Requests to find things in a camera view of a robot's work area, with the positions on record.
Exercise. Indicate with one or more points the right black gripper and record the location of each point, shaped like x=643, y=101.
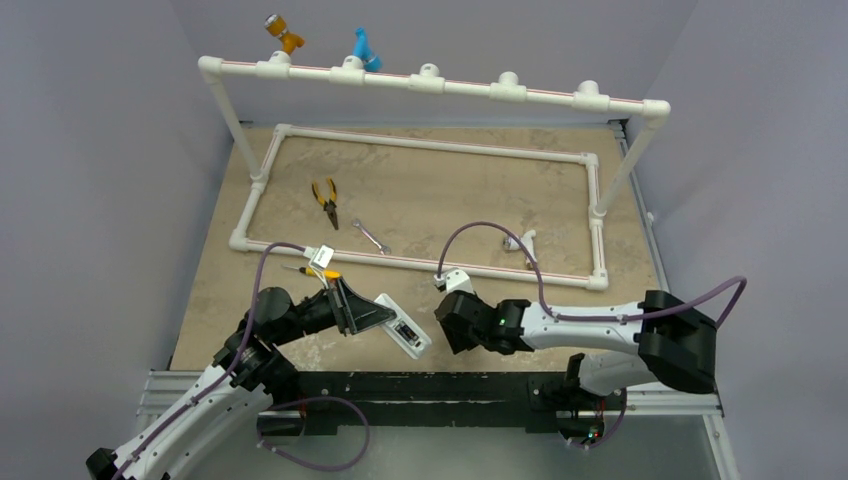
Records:
x=452, y=318

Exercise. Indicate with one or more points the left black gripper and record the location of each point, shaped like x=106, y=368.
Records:
x=353, y=312

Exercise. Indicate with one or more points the white remote control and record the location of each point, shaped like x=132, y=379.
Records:
x=403, y=330

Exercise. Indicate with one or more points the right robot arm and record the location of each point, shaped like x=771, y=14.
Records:
x=657, y=339

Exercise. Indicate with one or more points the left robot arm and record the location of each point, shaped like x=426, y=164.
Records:
x=247, y=376

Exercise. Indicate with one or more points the silver open-end wrench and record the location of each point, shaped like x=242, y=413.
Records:
x=382, y=248

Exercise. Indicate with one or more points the white PVC tap fitting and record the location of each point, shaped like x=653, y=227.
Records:
x=524, y=243

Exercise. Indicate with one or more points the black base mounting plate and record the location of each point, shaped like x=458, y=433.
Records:
x=535, y=402

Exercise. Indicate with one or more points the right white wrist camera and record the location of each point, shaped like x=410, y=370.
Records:
x=453, y=280

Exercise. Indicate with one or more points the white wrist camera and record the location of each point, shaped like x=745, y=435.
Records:
x=453, y=280
x=319, y=258

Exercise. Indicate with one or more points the yellow handled screwdriver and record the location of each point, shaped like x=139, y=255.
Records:
x=326, y=274

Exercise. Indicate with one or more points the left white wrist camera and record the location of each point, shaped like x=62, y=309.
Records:
x=319, y=258

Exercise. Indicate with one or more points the yellow handled pliers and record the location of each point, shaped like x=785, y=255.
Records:
x=328, y=203

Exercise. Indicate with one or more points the aluminium extrusion rail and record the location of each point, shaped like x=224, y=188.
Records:
x=163, y=388

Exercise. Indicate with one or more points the white PVC pipe frame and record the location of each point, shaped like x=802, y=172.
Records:
x=428, y=80

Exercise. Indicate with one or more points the blue hose nozzle fitting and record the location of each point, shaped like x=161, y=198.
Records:
x=371, y=61

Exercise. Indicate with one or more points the orange hose nozzle fitting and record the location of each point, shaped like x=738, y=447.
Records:
x=278, y=28

